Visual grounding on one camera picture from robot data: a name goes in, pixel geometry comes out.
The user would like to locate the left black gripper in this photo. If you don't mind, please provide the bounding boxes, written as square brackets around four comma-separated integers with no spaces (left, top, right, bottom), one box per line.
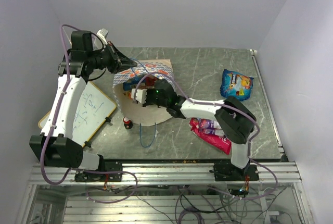
[88,41,138,74]

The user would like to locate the blue white snack packet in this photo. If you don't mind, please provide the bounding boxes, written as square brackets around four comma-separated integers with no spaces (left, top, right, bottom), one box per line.
[122,80,139,91]

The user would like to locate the blue checkered paper bag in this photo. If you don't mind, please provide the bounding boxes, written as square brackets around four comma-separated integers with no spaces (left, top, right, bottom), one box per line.
[112,57,174,148]

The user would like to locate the purple snack packet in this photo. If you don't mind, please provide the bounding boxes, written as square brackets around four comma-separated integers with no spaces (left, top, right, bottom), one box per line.
[198,118,224,136]

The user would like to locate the blue fruit candy bag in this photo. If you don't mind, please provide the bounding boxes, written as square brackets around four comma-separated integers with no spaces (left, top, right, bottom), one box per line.
[220,69,254,101]

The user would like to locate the pink snack bag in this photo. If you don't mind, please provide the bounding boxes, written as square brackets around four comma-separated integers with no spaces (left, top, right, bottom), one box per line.
[189,118,232,155]

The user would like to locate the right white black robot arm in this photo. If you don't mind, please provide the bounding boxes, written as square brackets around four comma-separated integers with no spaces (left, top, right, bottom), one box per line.
[136,79,257,180]

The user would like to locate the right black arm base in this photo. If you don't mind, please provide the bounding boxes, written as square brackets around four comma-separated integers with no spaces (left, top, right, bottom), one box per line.
[210,163,259,182]

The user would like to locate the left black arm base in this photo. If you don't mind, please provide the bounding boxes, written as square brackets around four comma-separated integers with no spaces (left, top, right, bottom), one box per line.
[74,161,123,182]

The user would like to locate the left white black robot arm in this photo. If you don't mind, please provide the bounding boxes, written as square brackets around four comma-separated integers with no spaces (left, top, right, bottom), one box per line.
[29,29,137,181]

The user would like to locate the red black small bottle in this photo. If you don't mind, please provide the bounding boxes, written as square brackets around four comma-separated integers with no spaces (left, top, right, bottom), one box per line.
[123,117,133,130]

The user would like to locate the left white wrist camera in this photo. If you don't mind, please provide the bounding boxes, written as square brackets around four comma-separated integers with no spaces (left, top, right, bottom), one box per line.
[96,28,109,45]

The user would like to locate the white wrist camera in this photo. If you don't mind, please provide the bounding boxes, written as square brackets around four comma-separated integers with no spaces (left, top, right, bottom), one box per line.
[96,28,109,45]
[131,89,147,105]

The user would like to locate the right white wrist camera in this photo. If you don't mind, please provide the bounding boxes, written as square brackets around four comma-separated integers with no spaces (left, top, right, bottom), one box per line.
[131,89,147,105]

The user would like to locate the small whiteboard with yellow frame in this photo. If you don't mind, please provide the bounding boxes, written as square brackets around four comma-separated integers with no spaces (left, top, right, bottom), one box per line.
[38,81,117,148]

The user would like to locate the loose cables under table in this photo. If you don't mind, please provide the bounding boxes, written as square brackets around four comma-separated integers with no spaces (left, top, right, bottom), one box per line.
[85,179,287,224]

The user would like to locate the aluminium rail frame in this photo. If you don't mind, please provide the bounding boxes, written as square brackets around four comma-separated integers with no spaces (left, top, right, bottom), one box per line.
[28,162,302,186]

